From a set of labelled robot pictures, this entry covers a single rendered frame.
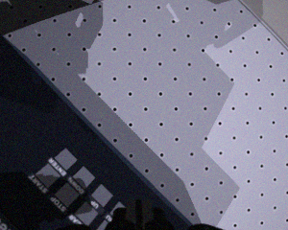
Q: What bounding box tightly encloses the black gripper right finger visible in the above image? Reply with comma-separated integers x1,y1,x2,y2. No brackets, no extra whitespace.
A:
138,199,224,230

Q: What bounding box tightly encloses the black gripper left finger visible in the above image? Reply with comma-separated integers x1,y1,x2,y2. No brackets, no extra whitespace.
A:
56,199,139,230

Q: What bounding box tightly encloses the grey perforated base plate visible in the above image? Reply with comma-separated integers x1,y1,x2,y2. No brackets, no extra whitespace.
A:
0,0,288,230

